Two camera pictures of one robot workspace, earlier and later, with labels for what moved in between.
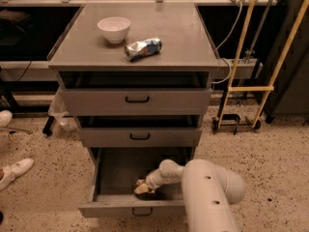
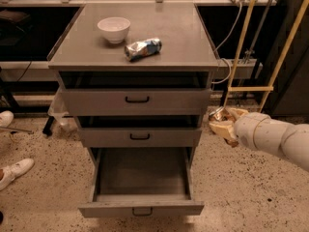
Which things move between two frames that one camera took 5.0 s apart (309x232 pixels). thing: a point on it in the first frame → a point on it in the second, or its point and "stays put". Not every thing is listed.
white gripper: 151,184 → 245,130
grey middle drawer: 139,130 stays put
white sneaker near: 9,173 stays put
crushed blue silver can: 142,48 stays put
